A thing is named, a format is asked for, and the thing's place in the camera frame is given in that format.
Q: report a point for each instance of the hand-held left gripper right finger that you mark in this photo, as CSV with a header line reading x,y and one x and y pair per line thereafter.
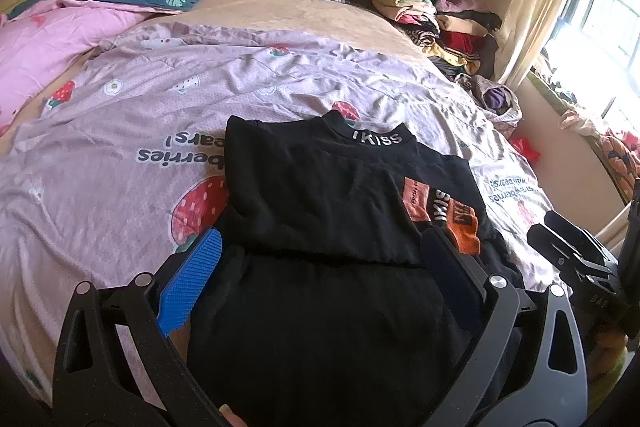
x,y
450,277

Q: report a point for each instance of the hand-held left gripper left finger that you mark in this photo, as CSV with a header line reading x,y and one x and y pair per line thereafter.
x,y
192,274

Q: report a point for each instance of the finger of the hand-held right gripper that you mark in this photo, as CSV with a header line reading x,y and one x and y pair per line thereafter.
x,y
580,234
555,252

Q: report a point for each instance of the black long-sleeve shirt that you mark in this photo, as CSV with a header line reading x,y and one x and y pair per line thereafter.
x,y
310,187

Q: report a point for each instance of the pile of folded clothes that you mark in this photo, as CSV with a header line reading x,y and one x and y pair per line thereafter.
x,y
440,22

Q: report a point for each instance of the person's left hand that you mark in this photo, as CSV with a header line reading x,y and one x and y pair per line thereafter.
x,y
234,418

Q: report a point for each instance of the floral cloth on sill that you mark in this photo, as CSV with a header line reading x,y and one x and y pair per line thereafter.
x,y
617,152

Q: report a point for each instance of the small red cloth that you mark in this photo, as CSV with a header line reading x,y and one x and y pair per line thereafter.
x,y
526,149

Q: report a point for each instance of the purple cloth bundle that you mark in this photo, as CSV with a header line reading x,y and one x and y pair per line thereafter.
x,y
495,99

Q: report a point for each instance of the lilac strawberry print duvet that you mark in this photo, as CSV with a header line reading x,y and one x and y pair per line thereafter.
x,y
125,117

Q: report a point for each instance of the window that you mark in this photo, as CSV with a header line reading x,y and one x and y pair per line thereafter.
x,y
610,17

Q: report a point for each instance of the pink quilt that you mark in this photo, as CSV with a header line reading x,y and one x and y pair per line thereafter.
x,y
50,42

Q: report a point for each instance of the beige bed sheet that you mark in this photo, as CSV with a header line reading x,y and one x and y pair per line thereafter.
x,y
300,22

